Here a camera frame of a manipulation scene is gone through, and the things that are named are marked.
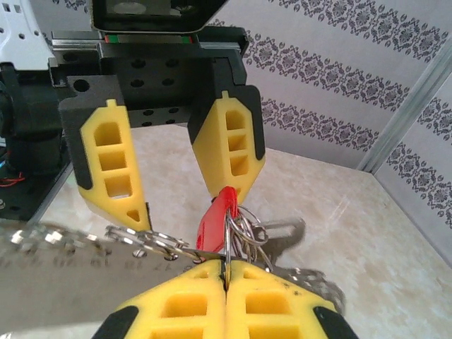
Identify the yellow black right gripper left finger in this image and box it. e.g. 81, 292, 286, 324
93, 259, 227, 339

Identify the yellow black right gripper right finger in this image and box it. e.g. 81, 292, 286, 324
225, 263, 361, 339

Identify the red plastic key tag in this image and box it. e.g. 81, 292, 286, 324
196, 186, 241, 254

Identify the metal numbered plate with keyrings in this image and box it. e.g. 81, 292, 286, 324
0, 206, 346, 330

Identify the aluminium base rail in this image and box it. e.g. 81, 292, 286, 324
30, 164, 78, 227

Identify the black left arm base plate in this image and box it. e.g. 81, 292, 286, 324
0, 169, 70, 222

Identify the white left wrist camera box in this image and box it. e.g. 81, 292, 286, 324
90, 0, 227, 37

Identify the aluminium corner post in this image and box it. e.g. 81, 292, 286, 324
356, 45, 452, 174

